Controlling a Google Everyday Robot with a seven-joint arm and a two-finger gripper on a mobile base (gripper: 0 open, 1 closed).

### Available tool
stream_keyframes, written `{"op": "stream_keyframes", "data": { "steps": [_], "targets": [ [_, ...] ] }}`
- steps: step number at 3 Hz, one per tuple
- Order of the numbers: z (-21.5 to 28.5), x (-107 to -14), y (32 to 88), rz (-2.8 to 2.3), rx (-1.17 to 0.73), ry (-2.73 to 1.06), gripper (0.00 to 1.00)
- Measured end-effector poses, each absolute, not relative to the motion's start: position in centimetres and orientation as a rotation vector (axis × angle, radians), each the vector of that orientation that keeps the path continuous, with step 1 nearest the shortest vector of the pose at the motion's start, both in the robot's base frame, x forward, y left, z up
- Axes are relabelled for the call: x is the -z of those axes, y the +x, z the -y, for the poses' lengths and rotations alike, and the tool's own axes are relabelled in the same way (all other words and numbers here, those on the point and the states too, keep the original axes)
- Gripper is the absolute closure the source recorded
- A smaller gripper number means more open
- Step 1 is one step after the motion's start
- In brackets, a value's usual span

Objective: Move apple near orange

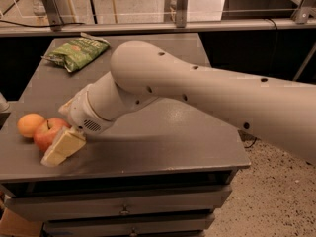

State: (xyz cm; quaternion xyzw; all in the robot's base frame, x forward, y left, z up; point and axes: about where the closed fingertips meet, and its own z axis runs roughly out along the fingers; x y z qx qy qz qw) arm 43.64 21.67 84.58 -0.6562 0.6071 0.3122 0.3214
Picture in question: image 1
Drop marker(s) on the orange fruit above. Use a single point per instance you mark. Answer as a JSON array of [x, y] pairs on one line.
[[27, 124]]

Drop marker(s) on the metal railing frame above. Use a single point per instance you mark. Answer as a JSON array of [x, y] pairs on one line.
[[21, 18]]

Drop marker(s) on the red apple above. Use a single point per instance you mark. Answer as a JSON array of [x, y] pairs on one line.
[[46, 132]]

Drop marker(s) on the grey drawer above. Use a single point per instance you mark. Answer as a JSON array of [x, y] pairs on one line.
[[119, 203], [124, 226]]

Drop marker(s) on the grey drawer cabinet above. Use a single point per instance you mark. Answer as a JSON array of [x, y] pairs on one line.
[[166, 145]]

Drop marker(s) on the upper grey drawer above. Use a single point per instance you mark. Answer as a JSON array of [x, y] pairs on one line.
[[119, 203]]

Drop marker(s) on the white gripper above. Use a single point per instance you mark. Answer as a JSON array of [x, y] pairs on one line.
[[81, 113]]

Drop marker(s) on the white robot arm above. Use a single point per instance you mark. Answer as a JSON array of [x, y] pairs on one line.
[[281, 112]]

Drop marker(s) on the green chip bag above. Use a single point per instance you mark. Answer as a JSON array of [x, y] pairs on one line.
[[77, 53]]

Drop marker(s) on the lower grey drawer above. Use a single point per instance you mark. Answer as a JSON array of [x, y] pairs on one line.
[[124, 226]]

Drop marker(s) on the cardboard box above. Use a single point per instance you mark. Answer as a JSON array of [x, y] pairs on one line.
[[13, 225]]

